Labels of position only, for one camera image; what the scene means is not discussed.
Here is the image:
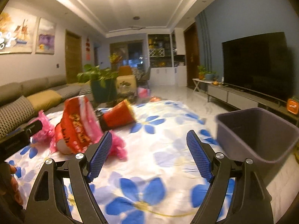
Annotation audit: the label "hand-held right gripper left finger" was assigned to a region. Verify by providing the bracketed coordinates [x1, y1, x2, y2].
[26, 131, 113, 224]

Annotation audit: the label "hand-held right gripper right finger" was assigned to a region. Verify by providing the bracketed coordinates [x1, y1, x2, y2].
[186, 130, 274, 224]

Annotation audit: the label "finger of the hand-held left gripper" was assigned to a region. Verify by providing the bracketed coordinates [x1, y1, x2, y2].
[24, 121, 44, 137]

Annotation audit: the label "pink plastic bag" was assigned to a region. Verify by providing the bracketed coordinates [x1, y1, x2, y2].
[33, 111, 128, 159]

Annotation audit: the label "red white paper bag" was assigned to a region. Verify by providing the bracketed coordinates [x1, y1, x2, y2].
[50, 96, 104, 155]

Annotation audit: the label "red yellow-rimmed paper cup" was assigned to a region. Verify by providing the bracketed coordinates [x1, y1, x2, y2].
[100, 99, 137, 130]

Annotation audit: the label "grey plastic bin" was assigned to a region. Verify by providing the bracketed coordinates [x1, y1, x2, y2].
[216, 107, 299, 192]

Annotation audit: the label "person's left hand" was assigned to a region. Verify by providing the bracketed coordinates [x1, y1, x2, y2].
[3, 163, 24, 206]

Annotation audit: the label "large houndstooth cushion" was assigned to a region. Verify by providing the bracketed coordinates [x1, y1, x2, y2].
[0, 96, 36, 139]

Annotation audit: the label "yellow cushion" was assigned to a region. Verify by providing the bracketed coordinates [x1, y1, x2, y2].
[27, 90, 62, 112]

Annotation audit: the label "grey sofa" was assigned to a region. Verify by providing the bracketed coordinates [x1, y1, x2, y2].
[0, 75, 94, 140]

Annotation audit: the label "small houndstooth cushion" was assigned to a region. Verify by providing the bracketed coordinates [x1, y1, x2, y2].
[79, 84, 93, 96]
[55, 85, 81, 98]

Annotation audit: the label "blue floral bedsheet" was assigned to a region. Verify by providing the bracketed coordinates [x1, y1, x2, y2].
[5, 100, 236, 224]

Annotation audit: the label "potted plant in teal pot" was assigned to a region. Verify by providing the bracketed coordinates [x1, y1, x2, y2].
[77, 64, 120, 103]

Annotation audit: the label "grey television cabinet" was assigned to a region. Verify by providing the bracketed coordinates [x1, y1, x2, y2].
[207, 84, 299, 122]

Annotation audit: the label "glass jar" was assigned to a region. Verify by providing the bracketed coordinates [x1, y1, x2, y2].
[120, 82, 135, 97]

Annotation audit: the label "white folding side table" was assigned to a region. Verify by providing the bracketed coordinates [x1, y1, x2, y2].
[193, 78, 210, 93]

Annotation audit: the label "light wooden door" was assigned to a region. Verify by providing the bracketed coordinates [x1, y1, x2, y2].
[65, 29, 82, 83]

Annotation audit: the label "plant in orange pot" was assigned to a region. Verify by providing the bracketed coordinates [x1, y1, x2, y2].
[197, 65, 207, 80]

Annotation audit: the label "white display cabinet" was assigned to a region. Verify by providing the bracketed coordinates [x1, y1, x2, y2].
[148, 28, 187, 87]

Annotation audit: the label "purple painting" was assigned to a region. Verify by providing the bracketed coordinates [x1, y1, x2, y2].
[36, 17, 57, 55]

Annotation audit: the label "grey green dining chair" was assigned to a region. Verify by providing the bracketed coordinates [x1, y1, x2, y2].
[140, 66, 151, 83]

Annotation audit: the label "sailboat painting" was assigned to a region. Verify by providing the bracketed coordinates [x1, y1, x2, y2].
[0, 12, 38, 55]

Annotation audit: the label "dark wooden door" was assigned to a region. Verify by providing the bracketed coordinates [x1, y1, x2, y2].
[184, 22, 200, 88]

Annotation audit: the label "small orange radio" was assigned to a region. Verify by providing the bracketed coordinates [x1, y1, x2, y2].
[287, 98, 299, 115]

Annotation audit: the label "black television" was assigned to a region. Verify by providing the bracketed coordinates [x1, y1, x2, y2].
[221, 31, 290, 103]

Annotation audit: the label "sliding glass door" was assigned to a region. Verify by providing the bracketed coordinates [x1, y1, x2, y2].
[110, 41, 149, 67]

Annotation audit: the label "red wall decorations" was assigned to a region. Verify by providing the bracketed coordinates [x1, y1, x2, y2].
[85, 36, 92, 60]

